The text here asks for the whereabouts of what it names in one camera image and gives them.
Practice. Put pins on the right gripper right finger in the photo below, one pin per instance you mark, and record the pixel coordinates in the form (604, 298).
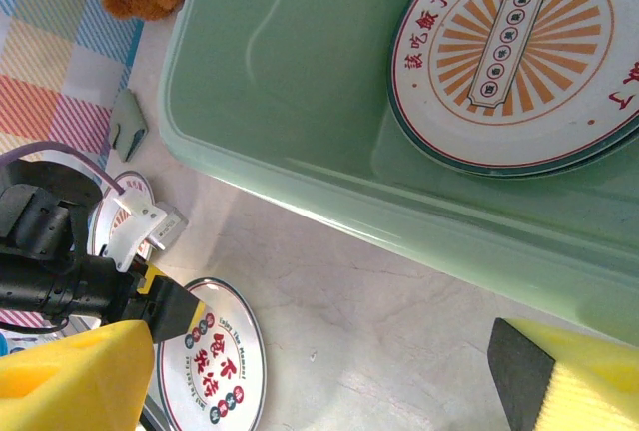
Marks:
(589, 381)

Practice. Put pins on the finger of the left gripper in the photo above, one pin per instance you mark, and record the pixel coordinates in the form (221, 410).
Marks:
(172, 306)

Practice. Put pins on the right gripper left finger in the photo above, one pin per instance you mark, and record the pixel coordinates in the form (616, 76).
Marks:
(65, 381)

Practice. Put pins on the white plate red Chinese characters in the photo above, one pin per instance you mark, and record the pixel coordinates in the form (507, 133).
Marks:
(224, 376)

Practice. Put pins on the white plate orange sunburst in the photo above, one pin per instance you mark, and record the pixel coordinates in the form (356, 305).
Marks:
(509, 42)
(131, 185)

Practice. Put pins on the green plastic bin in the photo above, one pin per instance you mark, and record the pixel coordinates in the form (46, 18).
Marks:
(309, 102)

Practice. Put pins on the small green plastic clip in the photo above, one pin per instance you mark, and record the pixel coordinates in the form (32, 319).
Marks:
(127, 122)

